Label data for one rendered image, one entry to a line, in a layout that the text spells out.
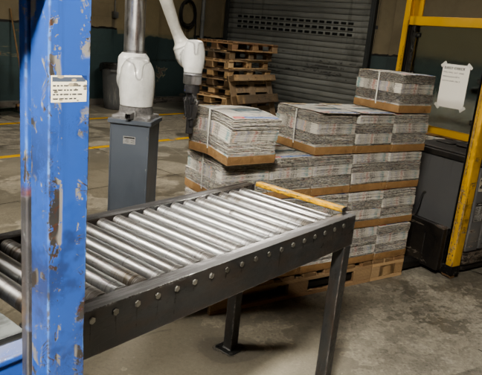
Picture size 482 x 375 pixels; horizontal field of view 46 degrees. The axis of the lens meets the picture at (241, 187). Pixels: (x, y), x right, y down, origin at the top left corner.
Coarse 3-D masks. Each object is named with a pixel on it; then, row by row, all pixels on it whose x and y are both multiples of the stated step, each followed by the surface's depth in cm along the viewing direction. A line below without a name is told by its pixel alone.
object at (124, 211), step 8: (240, 184) 244; (248, 184) 245; (200, 192) 226; (208, 192) 227; (216, 192) 228; (224, 192) 231; (160, 200) 210; (168, 200) 211; (176, 200) 212; (184, 200) 214; (192, 200) 217; (120, 208) 197; (128, 208) 197; (136, 208) 198; (144, 208) 199; (152, 208) 202; (88, 216) 186; (96, 216) 187; (104, 216) 188; (112, 216) 189; (8, 232) 166; (16, 232) 166; (0, 240) 160; (16, 240) 164
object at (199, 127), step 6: (198, 108) 280; (204, 108) 276; (198, 114) 281; (204, 114) 276; (198, 120) 281; (204, 120) 276; (198, 126) 282; (204, 126) 277; (192, 132) 286; (198, 132) 281; (204, 132) 276; (192, 138) 286; (198, 138) 282; (204, 138) 277
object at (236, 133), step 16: (224, 112) 264; (240, 112) 270; (256, 112) 275; (224, 128) 262; (240, 128) 260; (256, 128) 265; (272, 128) 270; (224, 144) 263; (240, 144) 264; (256, 144) 269; (272, 144) 275
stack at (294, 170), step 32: (192, 160) 300; (288, 160) 294; (320, 160) 306; (352, 160) 320; (384, 160) 334; (192, 192) 301; (352, 192) 328; (352, 256) 341; (256, 288) 306; (288, 288) 319; (320, 288) 334
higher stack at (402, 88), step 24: (360, 72) 353; (384, 72) 336; (360, 96) 354; (384, 96) 337; (408, 96) 330; (432, 96) 341; (408, 120) 335; (408, 168) 348; (384, 192) 341; (408, 192) 353; (384, 216) 347; (384, 240) 353; (384, 264) 359
